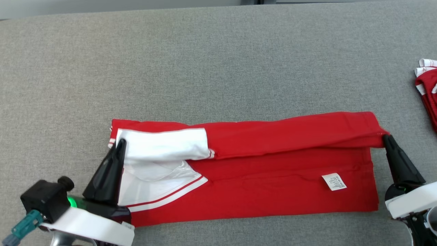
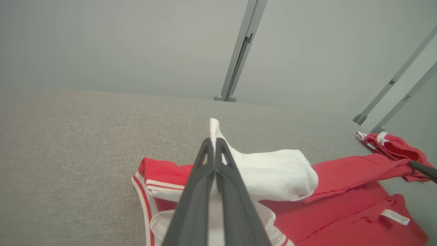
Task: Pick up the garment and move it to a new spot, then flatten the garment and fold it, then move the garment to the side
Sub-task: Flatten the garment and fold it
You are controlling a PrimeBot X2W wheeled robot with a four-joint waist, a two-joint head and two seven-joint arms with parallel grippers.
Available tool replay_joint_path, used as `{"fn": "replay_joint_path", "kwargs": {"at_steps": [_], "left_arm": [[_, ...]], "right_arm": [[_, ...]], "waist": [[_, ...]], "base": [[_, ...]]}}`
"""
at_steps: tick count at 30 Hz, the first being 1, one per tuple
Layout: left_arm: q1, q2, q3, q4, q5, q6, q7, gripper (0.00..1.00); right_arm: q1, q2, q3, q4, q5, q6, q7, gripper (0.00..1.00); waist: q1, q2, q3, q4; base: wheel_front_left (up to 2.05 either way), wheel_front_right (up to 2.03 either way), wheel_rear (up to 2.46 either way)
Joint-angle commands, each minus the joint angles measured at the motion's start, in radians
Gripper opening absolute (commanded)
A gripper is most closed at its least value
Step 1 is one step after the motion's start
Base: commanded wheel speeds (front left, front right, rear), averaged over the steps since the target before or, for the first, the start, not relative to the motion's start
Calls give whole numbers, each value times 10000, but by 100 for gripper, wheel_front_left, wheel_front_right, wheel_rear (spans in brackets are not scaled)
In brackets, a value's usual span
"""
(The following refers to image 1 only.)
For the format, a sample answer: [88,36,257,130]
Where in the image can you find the red shorts with white stripe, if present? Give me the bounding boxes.
[414,59,437,133]

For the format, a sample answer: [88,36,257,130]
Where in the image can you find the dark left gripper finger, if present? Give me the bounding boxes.
[83,138,127,205]

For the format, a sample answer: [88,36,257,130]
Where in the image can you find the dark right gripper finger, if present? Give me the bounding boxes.
[382,134,426,187]

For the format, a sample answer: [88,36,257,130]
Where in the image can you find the red shirt with white sleeves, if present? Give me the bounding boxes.
[109,111,390,228]

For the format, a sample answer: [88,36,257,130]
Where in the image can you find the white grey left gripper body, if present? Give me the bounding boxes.
[41,195,135,246]

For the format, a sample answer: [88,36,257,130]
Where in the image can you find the teal camera cable connector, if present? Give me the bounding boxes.
[2,210,43,246]

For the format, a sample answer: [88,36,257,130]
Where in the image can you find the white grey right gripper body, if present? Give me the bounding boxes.
[385,181,437,246]

